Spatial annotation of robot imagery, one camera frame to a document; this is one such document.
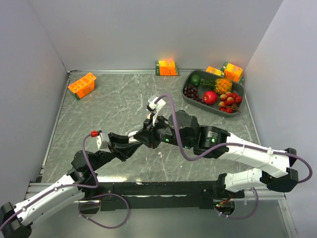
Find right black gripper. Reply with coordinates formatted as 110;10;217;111
133;112;193;149

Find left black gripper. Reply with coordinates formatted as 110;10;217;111
91;132;142;171

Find white earbud charging case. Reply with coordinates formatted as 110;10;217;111
128;131;138;143

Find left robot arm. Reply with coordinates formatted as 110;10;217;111
0;131;141;238

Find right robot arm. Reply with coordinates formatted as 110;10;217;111
129;110;299;198

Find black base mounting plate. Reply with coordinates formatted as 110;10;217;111
82;181;245;211

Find dark grape bunch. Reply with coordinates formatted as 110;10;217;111
183;85;205;104

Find orange juice carton left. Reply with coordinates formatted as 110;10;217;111
68;72;97;100

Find orange juice carton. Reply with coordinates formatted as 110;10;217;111
220;62;244;84
155;60;180;76
68;72;97;100

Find orange juice carton middle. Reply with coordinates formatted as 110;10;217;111
155;60;180;76

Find green lime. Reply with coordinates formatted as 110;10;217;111
190;74;201;87

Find red apple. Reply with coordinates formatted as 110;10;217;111
203;91;217;105

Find dark grey fruit tray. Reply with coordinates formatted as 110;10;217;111
182;70;245;118

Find red lychee bunch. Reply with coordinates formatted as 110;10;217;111
218;92;243;114

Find small pineapple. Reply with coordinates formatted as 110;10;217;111
200;78;233;94

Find orange carton behind tray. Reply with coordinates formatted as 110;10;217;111
206;66;225;78

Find orange juice carton right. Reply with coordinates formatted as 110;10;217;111
220;62;244;84

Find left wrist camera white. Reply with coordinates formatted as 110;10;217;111
90;130;109;150

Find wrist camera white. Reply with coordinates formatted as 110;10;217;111
90;130;109;150
147;95;166;126

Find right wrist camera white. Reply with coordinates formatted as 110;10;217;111
147;95;166;126

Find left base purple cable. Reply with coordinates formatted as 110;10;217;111
78;193;130;229

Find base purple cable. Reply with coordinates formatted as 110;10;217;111
78;193;130;229
214;187;260;220

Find aluminium rail frame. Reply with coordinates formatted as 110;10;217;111
32;70;297;238

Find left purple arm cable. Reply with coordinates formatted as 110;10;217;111
0;133;100;233

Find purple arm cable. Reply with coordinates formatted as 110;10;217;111
153;94;313;184
0;133;100;233

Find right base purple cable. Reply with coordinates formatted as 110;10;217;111
214;187;260;220

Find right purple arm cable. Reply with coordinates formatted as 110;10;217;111
153;94;313;184

